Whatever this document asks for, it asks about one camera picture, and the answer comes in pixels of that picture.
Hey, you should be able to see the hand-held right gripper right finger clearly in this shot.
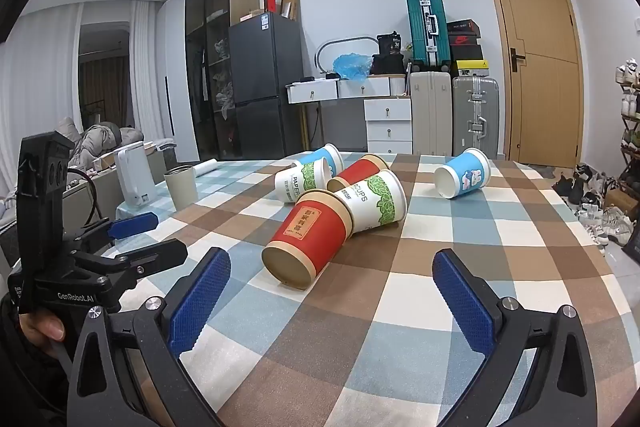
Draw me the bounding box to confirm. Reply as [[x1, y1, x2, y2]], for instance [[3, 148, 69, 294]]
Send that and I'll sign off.
[[425, 249, 596, 427]]

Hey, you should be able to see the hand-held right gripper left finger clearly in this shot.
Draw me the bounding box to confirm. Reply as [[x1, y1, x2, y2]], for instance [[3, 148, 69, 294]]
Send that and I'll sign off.
[[66, 247, 233, 427]]

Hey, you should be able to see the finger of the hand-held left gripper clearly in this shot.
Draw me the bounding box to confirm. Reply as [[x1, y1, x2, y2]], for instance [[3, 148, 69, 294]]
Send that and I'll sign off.
[[102, 212, 160, 242], [114, 238, 189, 281]]

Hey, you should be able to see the red paper cup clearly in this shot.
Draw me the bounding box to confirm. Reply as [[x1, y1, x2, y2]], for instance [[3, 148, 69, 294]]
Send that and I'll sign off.
[[326, 154, 390, 194], [261, 188, 355, 292]]

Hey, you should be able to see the blue cartoon paper cup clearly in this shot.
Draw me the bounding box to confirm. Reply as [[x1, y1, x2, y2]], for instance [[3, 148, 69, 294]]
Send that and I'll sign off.
[[299, 143, 346, 178], [433, 148, 492, 200]]

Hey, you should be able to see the white green-leaf paper cup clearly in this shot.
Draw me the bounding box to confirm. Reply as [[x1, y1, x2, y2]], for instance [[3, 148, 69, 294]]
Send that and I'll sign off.
[[334, 169, 407, 235], [274, 158, 333, 205]]

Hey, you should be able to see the person's left hand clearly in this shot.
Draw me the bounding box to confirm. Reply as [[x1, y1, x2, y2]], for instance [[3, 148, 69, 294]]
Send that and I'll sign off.
[[19, 311, 67, 360]]

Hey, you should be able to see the white plastic appliance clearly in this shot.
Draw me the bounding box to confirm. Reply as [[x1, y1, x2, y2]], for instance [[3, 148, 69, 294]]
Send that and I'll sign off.
[[116, 143, 157, 208]]

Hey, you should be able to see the pale green tumbler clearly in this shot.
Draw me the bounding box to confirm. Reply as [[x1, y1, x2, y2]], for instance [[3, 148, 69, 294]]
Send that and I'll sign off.
[[164, 164, 199, 210]]

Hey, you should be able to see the checked tablecloth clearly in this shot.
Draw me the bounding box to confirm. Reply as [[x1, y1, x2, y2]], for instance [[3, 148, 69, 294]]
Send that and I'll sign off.
[[115, 152, 640, 427]]

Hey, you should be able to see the grey down jacket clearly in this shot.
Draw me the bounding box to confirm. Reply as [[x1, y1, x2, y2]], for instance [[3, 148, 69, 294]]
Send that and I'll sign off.
[[75, 123, 146, 159]]

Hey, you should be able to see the white paper roll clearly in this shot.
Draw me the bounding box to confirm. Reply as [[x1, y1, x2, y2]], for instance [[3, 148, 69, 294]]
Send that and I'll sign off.
[[192, 158, 220, 178]]

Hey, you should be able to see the white curtain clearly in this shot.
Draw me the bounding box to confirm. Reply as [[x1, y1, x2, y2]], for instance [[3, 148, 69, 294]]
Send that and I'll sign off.
[[0, 2, 83, 202], [129, 0, 161, 142]]

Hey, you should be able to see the white wardrobe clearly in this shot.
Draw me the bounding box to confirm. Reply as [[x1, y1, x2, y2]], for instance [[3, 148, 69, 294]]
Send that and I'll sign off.
[[155, 0, 201, 162]]

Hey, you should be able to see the pile of shoes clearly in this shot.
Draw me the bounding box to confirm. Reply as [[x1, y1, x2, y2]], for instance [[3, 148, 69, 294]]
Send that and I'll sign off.
[[552, 162, 637, 249]]

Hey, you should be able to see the dark glass cabinet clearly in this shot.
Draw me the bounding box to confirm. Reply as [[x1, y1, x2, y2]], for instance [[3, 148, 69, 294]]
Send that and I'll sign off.
[[185, 0, 260, 162]]

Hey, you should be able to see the silver suitcase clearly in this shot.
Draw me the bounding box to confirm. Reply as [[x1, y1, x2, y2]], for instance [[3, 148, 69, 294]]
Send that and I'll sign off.
[[452, 76, 500, 160]]

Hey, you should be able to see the dark grey refrigerator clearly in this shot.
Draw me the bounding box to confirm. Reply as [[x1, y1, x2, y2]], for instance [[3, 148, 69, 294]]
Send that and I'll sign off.
[[228, 12, 306, 160]]

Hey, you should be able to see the white suitcase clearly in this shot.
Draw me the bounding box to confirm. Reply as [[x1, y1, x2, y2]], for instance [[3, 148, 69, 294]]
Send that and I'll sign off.
[[410, 71, 453, 156]]

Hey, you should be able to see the white dressing desk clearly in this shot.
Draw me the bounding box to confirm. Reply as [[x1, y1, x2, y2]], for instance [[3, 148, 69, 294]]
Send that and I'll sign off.
[[286, 74, 413, 155]]

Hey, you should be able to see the yellow shoe box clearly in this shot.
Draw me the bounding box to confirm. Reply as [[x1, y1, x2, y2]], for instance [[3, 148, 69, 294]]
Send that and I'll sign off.
[[451, 59, 488, 78]]

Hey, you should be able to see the wooden door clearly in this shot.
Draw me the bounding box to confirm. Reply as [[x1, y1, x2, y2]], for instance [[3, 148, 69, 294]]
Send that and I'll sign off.
[[479, 0, 586, 168]]

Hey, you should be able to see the shoe rack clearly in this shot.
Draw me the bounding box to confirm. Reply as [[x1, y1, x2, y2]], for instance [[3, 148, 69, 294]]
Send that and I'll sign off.
[[614, 59, 640, 208]]

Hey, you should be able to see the large black shoe box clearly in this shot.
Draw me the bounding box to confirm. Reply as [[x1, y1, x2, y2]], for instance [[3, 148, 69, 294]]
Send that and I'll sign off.
[[450, 44, 485, 62]]

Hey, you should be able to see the oval vanity mirror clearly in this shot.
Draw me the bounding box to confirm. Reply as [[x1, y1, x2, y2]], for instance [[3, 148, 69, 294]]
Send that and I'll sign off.
[[316, 37, 381, 75]]

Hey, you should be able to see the blue plastic bag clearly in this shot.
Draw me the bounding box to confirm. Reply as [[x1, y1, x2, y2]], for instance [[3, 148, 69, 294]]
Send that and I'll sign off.
[[332, 53, 372, 81]]

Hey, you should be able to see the black canister bag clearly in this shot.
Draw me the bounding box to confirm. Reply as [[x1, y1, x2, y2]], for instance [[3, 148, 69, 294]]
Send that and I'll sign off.
[[376, 31, 404, 56]]

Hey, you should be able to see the teal suitcase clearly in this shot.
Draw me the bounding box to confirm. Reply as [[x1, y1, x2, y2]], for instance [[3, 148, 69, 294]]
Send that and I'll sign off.
[[405, 0, 451, 72]]

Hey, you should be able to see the black cable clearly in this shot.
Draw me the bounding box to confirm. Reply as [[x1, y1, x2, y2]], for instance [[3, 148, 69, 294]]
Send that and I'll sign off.
[[65, 168, 102, 228]]

